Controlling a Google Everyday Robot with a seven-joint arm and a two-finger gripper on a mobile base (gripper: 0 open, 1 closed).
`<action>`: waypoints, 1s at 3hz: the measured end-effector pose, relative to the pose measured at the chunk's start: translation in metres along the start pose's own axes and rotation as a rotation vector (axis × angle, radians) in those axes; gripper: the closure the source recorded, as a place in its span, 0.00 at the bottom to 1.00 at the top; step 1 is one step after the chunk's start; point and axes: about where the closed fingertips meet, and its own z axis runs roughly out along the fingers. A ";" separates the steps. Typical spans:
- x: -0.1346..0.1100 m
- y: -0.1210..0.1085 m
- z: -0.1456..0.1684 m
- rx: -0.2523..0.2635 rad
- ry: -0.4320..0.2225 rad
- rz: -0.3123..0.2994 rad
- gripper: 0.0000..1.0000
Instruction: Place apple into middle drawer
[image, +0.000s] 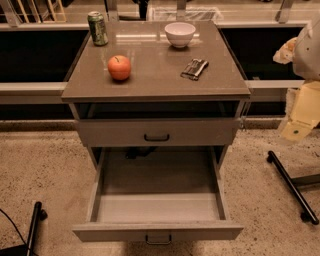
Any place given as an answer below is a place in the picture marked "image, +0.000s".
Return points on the closed top drawer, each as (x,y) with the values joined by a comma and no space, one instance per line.
(152,132)

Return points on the black stand leg right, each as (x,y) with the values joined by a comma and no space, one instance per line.
(307,214)

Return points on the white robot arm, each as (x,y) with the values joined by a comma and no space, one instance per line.
(306,55)

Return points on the open middle drawer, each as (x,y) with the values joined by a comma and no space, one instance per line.
(172,194)

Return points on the green soda can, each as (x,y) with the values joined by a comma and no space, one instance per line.
(97,28)

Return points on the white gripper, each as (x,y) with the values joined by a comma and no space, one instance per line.
(308,55)

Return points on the red apple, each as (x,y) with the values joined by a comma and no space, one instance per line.
(119,67)

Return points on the black stand leg left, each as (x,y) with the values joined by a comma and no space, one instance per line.
(27,246)

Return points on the dark snack packet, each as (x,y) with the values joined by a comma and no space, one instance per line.
(194,69)

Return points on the grey drawer cabinet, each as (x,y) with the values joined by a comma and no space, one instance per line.
(155,89)

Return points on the black stand leg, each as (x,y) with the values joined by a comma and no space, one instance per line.
(27,246)
(307,214)

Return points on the wooden rack background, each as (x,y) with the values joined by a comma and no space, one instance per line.
(39,11)

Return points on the white bowl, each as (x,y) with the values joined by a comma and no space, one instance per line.
(179,34)

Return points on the clear plastic bin background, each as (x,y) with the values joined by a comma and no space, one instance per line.
(169,13)

